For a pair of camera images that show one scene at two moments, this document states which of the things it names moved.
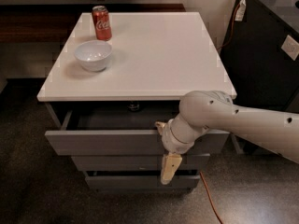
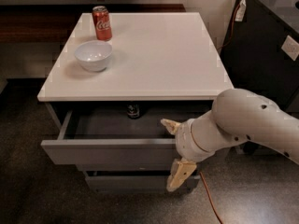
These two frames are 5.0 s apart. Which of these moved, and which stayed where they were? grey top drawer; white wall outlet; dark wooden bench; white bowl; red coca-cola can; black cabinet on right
Moved: grey top drawer
Stayed: white wall outlet; black cabinet on right; red coca-cola can; dark wooden bench; white bowl
